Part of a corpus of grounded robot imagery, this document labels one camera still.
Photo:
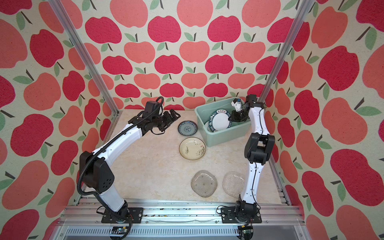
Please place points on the mint green plastic bin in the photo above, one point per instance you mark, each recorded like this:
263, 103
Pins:
211, 139

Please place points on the clear glass plate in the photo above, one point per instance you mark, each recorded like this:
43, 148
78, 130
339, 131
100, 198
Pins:
233, 183

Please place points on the aluminium frame post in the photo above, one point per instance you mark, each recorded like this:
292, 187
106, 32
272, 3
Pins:
287, 46
68, 26

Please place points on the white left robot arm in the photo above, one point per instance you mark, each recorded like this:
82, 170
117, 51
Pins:
96, 177

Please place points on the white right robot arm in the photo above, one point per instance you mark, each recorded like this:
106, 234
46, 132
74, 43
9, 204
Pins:
258, 150

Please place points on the small blue patterned plate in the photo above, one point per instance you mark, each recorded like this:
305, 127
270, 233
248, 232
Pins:
187, 128

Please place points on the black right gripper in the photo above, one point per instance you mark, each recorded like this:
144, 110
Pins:
233, 117

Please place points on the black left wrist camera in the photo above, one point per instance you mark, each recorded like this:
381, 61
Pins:
152, 109

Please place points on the right aluminium frame post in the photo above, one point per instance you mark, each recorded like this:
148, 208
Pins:
287, 46

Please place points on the black rimmed white plate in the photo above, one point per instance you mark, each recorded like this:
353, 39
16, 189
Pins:
219, 120

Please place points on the grey glass plate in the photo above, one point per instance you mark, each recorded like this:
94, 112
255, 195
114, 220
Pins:
204, 183

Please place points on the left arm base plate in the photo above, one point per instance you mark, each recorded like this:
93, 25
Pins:
133, 214

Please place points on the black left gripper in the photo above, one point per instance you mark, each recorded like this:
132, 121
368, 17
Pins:
169, 119

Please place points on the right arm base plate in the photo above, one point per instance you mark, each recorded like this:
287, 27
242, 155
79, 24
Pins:
232, 215

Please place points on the left aluminium frame post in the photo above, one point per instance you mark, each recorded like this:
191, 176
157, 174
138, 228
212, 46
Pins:
68, 26

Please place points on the green circuit board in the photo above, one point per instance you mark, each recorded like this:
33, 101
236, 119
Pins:
120, 230

